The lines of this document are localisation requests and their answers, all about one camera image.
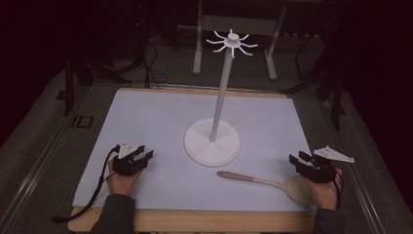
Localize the metal floor rail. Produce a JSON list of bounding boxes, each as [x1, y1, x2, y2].
[[0, 97, 86, 228], [319, 100, 388, 234]]

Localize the white table mat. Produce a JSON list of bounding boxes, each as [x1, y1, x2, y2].
[[71, 89, 319, 214]]

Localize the black floor cable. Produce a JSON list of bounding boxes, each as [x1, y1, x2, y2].
[[141, 30, 169, 90]]

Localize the black stand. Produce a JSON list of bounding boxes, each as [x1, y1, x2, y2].
[[56, 53, 133, 117], [280, 69, 348, 132]]

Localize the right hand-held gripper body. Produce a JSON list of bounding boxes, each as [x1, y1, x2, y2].
[[296, 145, 356, 184]]

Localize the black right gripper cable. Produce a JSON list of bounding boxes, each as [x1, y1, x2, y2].
[[333, 168, 344, 211]]

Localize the person's right hand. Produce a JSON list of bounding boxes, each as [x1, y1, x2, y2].
[[303, 168, 344, 211]]

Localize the wooden spoon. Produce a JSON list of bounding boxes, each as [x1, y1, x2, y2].
[[216, 170, 316, 206]]

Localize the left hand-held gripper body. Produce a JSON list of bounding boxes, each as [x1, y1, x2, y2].
[[112, 139, 146, 177]]

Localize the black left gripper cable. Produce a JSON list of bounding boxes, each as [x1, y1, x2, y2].
[[51, 145, 122, 224]]

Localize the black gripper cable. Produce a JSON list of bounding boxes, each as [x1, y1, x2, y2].
[[51, 145, 122, 224], [333, 168, 344, 211]]

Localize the white hook stand rack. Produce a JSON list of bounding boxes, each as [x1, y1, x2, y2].
[[183, 28, 259, 168]]

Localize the wooden table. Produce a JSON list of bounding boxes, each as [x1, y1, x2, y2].
[[67, 86, 319, 234]]

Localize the person's left hand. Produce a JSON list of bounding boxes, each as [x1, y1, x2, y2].
[[106, 158, 142, 197]]

